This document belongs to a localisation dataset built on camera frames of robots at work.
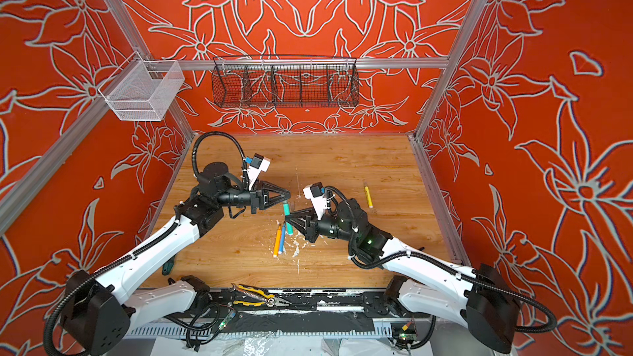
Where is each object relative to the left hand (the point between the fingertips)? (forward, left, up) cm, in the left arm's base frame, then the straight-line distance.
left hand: (287, 196), depth 65 cm
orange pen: (-2, +6, -28) cm, 29 cm away
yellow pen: (+19, -28, -27) cm, 44 cm away
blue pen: (-1, +4, -28) cm, 28 cm away
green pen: (-6, -1, -7) cm, 9 cm away
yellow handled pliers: (-20, +5, -27) cm, 34 cm away
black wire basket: (+54, +8, +1) cm, 55 cm away
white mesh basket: (+42, +61, +3) cm, 74 cm away
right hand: (-4, +1, -5) cm, 6 cm away
